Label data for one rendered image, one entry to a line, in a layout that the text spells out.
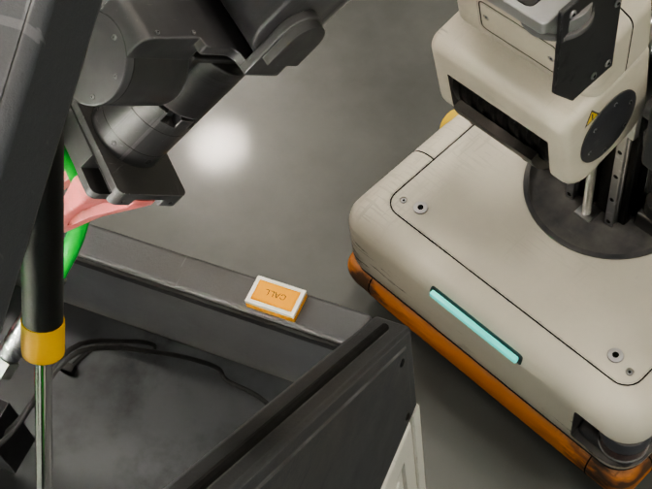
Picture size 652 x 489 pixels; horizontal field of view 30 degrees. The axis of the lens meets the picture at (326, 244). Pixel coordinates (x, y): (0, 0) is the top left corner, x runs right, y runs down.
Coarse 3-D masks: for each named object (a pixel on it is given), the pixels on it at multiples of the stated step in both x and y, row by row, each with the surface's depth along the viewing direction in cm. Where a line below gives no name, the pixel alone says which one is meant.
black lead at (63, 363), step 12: (72, 348) 105; (84, 348) 105; (96, 348) 106; (108, 348) 108; (120, 348) 109; (132, 348) 111; (144, 348) 113; (156, 348) 125; (60, 360) 104; (192, 360) 119; (204, 360) 121; (72, 372) 125; (240, 384) 123; (12, 432) 106; (0, 444) 107
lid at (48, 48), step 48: (0, 0) 38; (48, 0) 38; (96, 0) 41; (0, 48) 38; (48, 48) 39; (0, 96) 38; (48, 96) 40; (0, 144) 38; (48, 144) 40; (0, 192) 39; (0, 240) 39; (0, 288) 40
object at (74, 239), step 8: (64, 152) 84; (64, 160) 85; (64, 168) 86; (72, 168) 86; (72, 176) 87; (88, 224) 91; (72, 232) 91; (80, 232) 91; (64, 240) 91; (72, 240) 91; (80, 240) 91; (64, 248) 91; (72, 248) 91; (80, 248) 92; (64, 256) 92; (72, 256) 92; (64, 264) 92; (72, 264) 92; (64, 272) 92
